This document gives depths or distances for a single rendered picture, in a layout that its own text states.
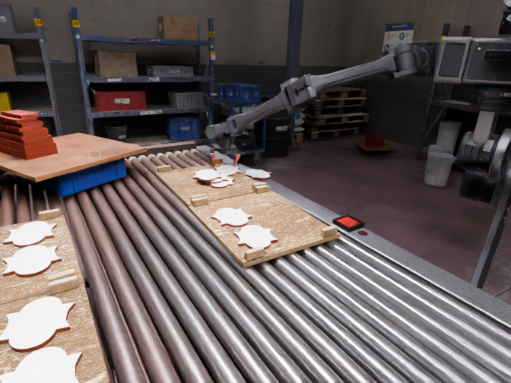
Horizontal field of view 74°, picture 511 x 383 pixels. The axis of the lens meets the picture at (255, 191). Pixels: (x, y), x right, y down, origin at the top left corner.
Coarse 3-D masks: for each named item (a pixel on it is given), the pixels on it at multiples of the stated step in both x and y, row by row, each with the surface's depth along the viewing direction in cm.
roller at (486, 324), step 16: (208, 160) 182; (336, 240) 109; (352, 240) 107; (368, 256) 100; (400, 272) 92; (416, 288) 87; (432, 288) 86; (448, 304) 81; (480, 320) 76; (496, 336) 73
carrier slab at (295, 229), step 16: (272, 192) 137; (192, 208) 121; (208, 208) 121; (256, 208) 123; (272, 208) 123; (288, 208) 123; (208, 224) 110; (256, 224) 111; (272, 224) 112; (288, 224) 112; (304, 224) 112; (320, 224) 113; (224, 240) 101; (288, 240) 102; (304, 240) 103; (320, 240) 103; (240, 256) 94; (272, 256) 95
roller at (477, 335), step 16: (352, 256) 99; (368, 272) 93; (384, 272) 91; (400, 288) 86; (416, 304) 82; (432, 304) 80; (448, 320) 76; (464, 320) 75; (480, 336) 72; (496, 352) 69
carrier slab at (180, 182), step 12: (192, 168) 163; (204, 168) 163; (168, 180) 147; (180, 180) 147; (192, 180) 147; (240, 180) 149; (252, 180) 150; (180, 192) 134; (192, 192) 135; (204, 192) 135; (216, 192) 136; (228, 192) 136; (240, 192) 136; (252, 192) 138
